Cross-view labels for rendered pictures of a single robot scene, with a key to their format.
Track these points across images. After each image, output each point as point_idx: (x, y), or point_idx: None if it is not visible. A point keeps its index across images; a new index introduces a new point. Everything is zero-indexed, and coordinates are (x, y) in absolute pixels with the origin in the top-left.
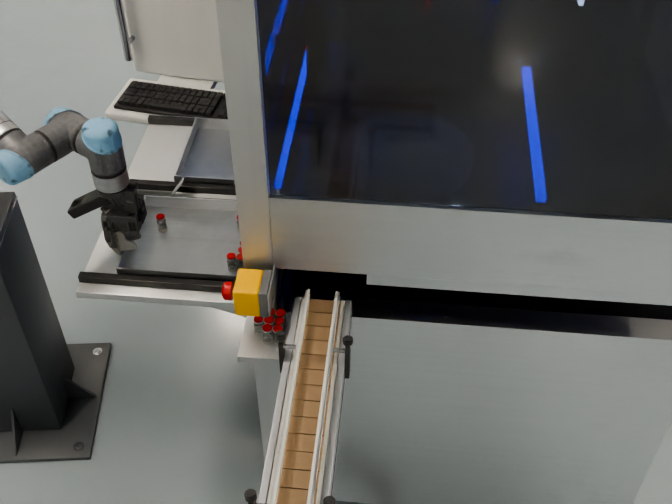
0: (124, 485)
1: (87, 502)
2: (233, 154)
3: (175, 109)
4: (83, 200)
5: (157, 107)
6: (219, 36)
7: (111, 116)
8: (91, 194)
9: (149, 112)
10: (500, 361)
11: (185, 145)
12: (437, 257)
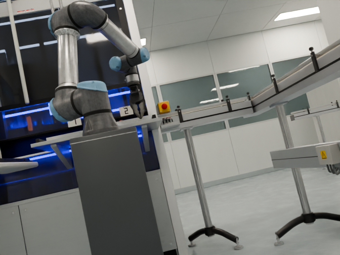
0: None
1: None
2: (145, 63)
3: (13, 158)
4: (134, 89)
5: (7, 159)
6: (137, 28)
7: (0, 164)
8: (132, 88)
9: (8, 161)
10: None
11: (69, 133)
12: None
